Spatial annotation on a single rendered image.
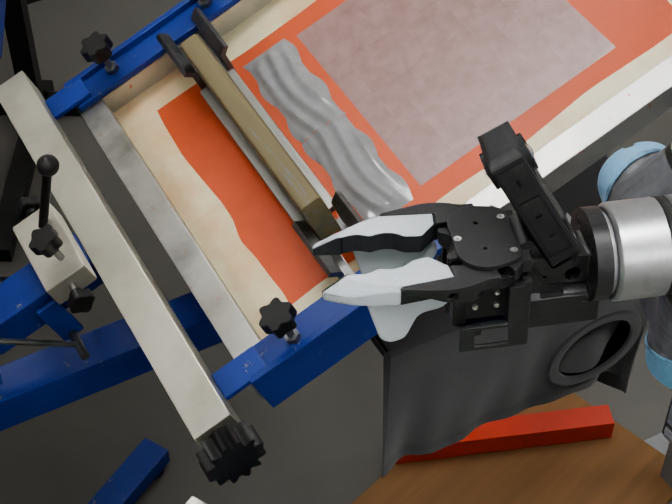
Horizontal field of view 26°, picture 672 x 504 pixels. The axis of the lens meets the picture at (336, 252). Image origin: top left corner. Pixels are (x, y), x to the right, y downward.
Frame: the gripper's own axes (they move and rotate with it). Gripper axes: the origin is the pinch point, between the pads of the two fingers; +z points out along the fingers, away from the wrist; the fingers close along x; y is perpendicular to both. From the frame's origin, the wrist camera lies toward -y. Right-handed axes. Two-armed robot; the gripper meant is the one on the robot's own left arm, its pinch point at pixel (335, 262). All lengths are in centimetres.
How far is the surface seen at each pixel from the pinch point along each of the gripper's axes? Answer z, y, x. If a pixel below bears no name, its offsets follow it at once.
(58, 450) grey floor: 40, 151, 132
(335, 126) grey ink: -11, 40, 76
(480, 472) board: -44, 152, 112
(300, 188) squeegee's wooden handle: -4, 37, 59
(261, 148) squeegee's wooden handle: 0, 36, 67
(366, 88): -16, 38, 80
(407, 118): -20, 38, 73
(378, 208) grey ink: -14, 43, 61
